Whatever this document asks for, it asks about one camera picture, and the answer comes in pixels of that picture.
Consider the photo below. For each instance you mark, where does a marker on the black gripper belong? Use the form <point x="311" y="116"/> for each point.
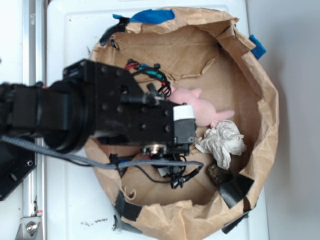
<point x="106" y="103"/>

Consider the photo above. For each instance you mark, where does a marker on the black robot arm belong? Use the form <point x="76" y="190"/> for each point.
<point x="38" y="111"/>

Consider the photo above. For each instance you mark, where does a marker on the pink plush pig toy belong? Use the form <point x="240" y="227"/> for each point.
<point x="204" y="110"/>

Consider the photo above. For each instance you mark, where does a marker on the brown paper bag bin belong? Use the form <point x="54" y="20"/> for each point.
<point x="199" y="48"/>

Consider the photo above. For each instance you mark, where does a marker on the crumpled white paper tissue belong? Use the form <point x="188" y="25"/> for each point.
<point x="222" y="142"/>

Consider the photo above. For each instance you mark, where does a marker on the white plastic tray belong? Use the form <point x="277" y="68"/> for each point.
<point x="76" y="206"/>

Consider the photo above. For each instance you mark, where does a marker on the dark brown rock chunk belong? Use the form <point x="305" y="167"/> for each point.
<point x="218" y="175"/>

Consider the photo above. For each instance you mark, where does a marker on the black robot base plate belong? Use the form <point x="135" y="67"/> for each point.
<point x="16" y="164"/>

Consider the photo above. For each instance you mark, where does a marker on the aluminium extrusion rail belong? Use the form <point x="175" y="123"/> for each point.
<point x="34" y="56"/>

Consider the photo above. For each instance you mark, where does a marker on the metal corner bracket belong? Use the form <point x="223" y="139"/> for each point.
<point x="30" y="228"/>

